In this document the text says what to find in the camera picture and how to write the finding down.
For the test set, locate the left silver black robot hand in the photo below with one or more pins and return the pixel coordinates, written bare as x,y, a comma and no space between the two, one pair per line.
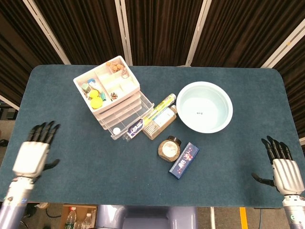
31,157

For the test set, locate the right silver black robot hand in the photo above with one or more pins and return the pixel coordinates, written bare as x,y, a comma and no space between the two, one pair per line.
287,176

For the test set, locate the clear drawer with white cap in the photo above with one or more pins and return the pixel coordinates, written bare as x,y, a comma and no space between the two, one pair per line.
124,119

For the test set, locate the white plastic drawer organizer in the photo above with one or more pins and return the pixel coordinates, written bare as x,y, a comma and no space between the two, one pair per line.
107,78

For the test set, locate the right lavender robot arm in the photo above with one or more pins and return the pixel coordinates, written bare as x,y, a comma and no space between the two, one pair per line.
294,214

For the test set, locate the cardboard box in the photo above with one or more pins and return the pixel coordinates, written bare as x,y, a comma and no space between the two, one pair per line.
81,209

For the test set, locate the clear water bottle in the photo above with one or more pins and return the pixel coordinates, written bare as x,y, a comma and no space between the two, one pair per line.
71,219
87,220

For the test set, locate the yellow rubber duck toy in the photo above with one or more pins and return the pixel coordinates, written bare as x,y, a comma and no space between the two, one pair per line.
96,103

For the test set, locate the small white round cap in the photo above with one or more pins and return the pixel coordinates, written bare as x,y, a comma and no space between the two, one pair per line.
116,130

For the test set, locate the small teal block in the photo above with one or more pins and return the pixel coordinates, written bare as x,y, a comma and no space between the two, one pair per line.
103,96

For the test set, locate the blue white small packet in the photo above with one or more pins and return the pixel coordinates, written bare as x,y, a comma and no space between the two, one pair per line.
93,83

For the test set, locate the tiny dark figurine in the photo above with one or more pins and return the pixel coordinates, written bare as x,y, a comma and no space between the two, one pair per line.
114,95

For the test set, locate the long dark blue carton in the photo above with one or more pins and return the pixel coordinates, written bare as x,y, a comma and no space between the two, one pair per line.
183,162

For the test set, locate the dark brown pleated curtain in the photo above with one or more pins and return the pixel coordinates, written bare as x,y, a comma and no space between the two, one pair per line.
19,47
83,28
243,31
162,31

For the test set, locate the round glass jar black lid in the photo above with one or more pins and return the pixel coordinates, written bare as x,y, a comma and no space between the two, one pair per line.
169,150

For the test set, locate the light blue plastic basin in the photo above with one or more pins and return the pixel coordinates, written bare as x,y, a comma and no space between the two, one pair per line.
190,100

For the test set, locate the brown teddy bear toy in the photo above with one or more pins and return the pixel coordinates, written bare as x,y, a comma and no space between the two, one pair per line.
114,65

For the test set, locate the lavender robot torso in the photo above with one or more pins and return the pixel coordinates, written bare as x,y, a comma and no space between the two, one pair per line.
147,219

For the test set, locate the clear bottle amber liquid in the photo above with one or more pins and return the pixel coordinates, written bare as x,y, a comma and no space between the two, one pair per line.
162,121

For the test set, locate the plastic wrap roll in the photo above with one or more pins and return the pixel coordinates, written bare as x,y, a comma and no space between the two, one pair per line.
162,103

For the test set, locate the white partition post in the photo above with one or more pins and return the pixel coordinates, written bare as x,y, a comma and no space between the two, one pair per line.
197,33
124,35
47,33
286,45
9,102

